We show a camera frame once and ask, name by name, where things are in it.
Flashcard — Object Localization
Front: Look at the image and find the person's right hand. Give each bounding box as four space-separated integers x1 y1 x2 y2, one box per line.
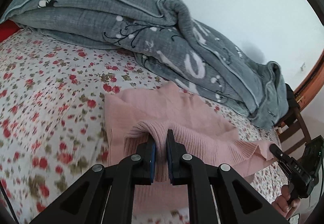
271 185 301 220

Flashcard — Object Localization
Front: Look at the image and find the black cable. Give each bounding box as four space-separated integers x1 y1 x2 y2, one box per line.
0 183 20 224

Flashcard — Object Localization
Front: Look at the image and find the black garment on footboard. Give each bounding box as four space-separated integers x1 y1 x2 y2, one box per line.
285 83 300 112

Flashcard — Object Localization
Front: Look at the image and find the grey patterned quilt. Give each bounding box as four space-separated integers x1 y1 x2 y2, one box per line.
1 0 288 130

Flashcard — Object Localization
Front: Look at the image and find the wooden bed footboard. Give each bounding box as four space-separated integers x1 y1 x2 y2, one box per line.
275 108 311 155

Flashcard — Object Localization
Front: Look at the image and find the pink knit sweater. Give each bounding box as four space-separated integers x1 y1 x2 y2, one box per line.
104 82 274 214

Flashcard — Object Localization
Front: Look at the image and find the floral bed sheet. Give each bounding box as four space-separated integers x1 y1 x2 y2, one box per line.
0 29 282 224

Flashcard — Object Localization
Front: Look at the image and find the red pillow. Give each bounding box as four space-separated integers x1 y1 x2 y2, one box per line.
0 20 20 42

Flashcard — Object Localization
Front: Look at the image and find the orange wooden door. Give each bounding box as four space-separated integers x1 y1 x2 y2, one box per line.
294 52 324 110

